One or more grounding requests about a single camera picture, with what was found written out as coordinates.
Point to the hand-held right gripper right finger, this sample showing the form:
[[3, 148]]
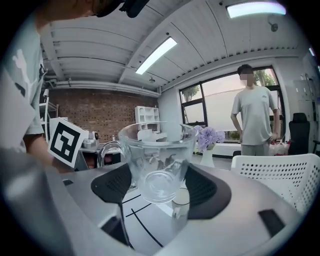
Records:
[[237, 212]]

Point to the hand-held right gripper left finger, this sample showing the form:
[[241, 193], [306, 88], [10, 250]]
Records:
[[75, 205]]

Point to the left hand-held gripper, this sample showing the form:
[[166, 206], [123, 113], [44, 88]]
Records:
[[66, 142]]

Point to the white plastic laundry basket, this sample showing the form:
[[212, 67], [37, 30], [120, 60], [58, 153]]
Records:
[[275, 172]]

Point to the clear wine glass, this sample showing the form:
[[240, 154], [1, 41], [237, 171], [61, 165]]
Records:
[[160, 160]]

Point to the person's left forearm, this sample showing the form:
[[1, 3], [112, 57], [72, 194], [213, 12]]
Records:
[[37, 150]]

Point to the white vase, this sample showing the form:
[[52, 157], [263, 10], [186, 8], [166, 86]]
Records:
[[207, 158]]

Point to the white red plastic bag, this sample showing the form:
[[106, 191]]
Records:
[[280, 148]]

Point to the purple flowers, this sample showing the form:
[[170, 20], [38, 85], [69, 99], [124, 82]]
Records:
[[210, 137]]

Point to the person in white t-shirt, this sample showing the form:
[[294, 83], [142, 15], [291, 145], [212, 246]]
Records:
[[22, 75]]

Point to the white shelf unit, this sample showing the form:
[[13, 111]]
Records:
[[147, 117]]

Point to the black office chair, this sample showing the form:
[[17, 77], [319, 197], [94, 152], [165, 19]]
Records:
[[298, 132]]

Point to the black framed window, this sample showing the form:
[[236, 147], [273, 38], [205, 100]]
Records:
[[217, 100]]

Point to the ceiling light panel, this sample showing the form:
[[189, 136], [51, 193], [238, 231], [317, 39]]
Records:
[[255, 9], [156, 55]]

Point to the black head-worn camera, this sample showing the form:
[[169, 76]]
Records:
[[135, 7]]

